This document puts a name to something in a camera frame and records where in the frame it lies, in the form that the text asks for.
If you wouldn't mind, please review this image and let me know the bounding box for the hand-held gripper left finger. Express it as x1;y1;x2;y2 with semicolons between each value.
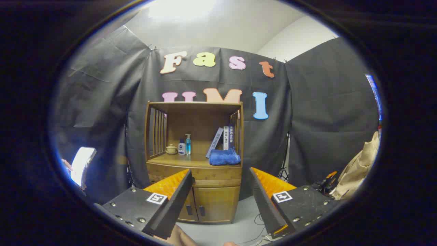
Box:
102;168;194;240

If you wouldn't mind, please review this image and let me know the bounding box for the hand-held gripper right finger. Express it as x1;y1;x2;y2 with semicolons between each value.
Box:
249;167;338;240

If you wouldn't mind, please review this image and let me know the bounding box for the wooden cabinet door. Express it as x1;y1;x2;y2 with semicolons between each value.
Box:
193;186;240;223
178;187;198;222

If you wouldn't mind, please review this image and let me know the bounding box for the wooden countertop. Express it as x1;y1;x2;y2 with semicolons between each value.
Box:
147;153;242;168

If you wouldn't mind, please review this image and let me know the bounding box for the wooden cabinet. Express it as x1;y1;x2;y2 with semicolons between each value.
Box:
144;101;244;224

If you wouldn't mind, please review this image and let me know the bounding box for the black light stand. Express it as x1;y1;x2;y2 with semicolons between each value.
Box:
278;133;291;181

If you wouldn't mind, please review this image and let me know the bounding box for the blue towel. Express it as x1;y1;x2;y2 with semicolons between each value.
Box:
209;148;241;166

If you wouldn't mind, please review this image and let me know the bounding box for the black orange tool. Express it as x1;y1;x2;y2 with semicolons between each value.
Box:
311;171;339;197

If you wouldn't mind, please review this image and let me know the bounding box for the grey leaning book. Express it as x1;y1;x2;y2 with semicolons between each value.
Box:
206;127;224;159

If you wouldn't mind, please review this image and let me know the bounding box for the black backdrop cloth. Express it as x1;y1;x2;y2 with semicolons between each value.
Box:
51;26;380;205

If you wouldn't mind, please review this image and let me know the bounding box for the beige jacket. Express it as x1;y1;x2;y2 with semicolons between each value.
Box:
332;132;380;200

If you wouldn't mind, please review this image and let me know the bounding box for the black floor cable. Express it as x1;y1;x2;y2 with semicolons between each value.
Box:
239;214;273;245

